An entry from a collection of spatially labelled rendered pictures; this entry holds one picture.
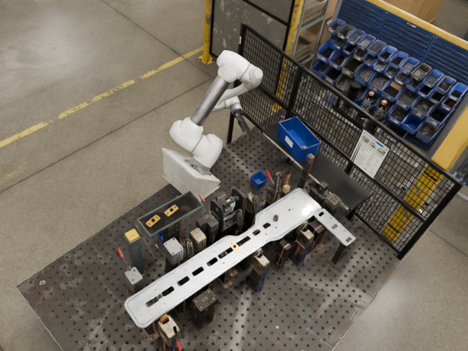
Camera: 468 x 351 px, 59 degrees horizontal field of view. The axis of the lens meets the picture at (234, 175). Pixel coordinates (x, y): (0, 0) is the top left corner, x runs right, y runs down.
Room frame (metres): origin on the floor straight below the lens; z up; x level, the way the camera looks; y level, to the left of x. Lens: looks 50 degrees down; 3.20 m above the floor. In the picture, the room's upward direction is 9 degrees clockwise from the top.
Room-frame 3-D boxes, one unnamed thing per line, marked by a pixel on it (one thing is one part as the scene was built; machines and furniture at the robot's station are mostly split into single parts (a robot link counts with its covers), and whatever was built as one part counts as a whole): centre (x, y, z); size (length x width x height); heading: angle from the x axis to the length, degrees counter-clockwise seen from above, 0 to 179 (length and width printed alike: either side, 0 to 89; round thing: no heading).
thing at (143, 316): (1.28, -0.06, 1.00); 1.38 x 0.22 x 0.02; 136
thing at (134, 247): (1.18, 0.51, 0.92); 0.08 x 0.08 x 0.44; 46
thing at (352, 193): (2.08, -0.55, 1.02); 0.90 x 0.22 x 0.03; 46
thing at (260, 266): (1.22, -0.24, 0.87); 0.12 x 0.09 x 0.35; 46
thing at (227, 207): (1.51, 0.01, 0.94); 0.18 x 0.13 x 0.49; 136
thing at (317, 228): (1.55, -0.58, 0.84); 0.11 x 0.10 x 0.28; 46
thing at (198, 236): (1.29, 0.16, 0.89); 0.13 x 0.11 x 0.38; 46
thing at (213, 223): (1.41, 0.10, 0.89); 0.13 x 0.11 x 0.38; 46
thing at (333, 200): (1.74, -0.68, 0.88); 0.08 x 0.08 x 0.36; 46
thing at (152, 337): (0.85, 0.37, 0.84); 0.18 x 0.06 x 0.29; 46
